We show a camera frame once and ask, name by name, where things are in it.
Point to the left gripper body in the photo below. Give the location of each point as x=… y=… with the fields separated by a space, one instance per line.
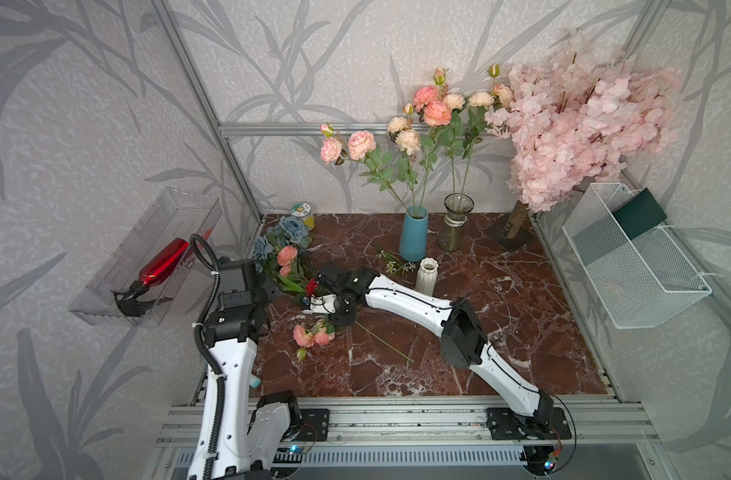
x=265 y=290

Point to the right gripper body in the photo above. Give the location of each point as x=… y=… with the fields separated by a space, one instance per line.
x=340 y=316

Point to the coral pink rose stem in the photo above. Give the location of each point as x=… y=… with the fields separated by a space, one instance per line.
x=323 y=332

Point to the cream pink rose stem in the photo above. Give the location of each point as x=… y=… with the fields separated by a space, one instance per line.
x=455 y=120

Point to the deep pink rose stem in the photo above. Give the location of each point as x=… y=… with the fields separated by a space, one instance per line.
x=431 y=108

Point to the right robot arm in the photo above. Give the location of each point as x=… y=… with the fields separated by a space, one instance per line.
x=464 y=345

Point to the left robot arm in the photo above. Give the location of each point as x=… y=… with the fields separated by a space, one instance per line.
x=235 y=443

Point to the blue hydrangea flowers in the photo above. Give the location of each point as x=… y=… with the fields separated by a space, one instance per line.
x=289 y=231

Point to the white ribbed vase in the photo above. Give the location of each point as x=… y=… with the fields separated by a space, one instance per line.
x=427 y=274

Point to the teal ceramic vase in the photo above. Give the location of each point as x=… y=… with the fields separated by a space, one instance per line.
x=413 y=243

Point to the clear glass vase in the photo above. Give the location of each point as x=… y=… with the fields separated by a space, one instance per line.
x=458 y=206

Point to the red rose stem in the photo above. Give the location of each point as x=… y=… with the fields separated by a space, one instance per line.
x=312 y=287

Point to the small white daisy sprig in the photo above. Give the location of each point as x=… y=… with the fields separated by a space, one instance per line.
x=395 y=264

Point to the pink rose bunch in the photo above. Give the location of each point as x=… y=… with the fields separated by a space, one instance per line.
x=286 y=269

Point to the red spray bottle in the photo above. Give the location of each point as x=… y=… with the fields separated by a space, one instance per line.
x=177 y=254

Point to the tree stand base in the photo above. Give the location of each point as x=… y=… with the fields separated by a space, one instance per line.
x=511 y=232

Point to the pink cherry blossom tree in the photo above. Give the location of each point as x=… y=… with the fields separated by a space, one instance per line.
x=578 y=117

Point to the dark green card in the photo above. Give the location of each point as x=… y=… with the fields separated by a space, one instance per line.
x=639 y=215

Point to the clear plastic wall bin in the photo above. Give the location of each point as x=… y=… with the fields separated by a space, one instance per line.
x=173 y=214

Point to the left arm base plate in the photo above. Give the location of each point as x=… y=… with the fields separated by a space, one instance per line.
x=309 y=425

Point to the aluminium front rail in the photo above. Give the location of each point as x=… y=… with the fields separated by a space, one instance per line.
x=460 y=420

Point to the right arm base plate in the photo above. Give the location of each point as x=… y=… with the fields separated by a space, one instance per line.
x=503 y=424

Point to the white wire mesh basket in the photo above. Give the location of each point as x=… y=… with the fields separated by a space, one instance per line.
x=642 y=282

